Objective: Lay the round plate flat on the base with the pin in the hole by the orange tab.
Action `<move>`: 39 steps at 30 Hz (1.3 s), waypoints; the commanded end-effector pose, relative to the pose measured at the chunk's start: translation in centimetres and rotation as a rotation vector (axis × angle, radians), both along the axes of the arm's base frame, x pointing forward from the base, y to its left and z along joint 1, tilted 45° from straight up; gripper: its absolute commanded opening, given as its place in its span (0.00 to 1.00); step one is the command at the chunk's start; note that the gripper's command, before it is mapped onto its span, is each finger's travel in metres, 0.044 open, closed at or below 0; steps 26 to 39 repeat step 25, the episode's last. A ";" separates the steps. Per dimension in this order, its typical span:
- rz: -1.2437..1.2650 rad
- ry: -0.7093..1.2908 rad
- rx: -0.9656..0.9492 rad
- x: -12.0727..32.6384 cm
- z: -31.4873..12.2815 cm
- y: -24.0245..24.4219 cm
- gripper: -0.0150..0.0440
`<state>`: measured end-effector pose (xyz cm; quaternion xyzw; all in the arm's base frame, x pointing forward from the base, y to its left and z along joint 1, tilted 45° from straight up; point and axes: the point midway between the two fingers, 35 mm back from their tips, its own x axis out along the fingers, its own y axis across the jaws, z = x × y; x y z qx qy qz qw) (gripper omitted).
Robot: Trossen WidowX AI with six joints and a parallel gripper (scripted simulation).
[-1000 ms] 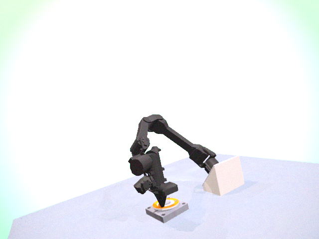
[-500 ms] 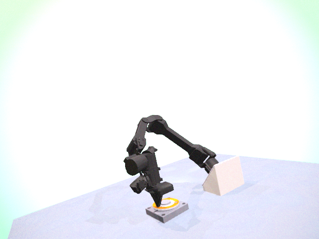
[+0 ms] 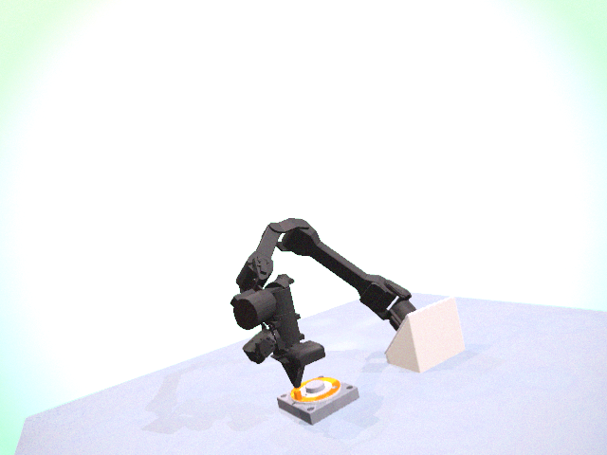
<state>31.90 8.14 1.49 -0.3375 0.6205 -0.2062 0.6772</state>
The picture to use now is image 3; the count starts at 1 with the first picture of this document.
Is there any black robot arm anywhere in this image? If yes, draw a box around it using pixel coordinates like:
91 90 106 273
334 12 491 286
230 218 417 364

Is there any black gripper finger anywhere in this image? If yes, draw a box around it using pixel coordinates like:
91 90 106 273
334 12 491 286
270 354 295 388
279 357 305 389

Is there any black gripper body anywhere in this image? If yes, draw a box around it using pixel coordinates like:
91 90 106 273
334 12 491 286
265 309 325 368

